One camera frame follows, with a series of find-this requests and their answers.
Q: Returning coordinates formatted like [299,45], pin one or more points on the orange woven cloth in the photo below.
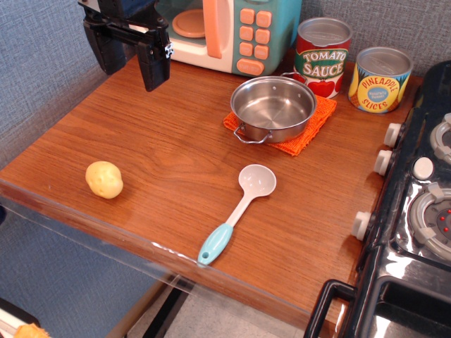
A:
[325,109]

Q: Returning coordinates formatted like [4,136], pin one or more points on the white stove knob front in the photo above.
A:
[360,224]

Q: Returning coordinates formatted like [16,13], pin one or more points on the tomato sauce can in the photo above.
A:
[322,49]

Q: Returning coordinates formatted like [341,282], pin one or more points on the small steel pan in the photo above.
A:
[271,109]

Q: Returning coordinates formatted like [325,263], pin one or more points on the white stove knob rear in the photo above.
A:
[392,134]

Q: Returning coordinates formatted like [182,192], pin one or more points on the white stove knob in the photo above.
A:
[382,162]
[392,134]
[360,224]

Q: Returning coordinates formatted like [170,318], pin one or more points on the white ladle with blue handle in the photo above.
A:
[256,181]

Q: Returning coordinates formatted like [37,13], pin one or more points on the black toy stove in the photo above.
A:
[403,272]

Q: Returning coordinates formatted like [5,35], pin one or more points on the white stove knob middle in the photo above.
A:
[382,162]

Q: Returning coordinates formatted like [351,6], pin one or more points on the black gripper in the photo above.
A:
[109,23]

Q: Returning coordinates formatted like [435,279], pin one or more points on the teal toy microwave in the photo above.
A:
[248,38]

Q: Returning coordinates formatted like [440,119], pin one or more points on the yellow toy potato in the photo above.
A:
[104,179]

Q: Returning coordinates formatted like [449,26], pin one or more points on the pineapple slices can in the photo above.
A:
[379,79]

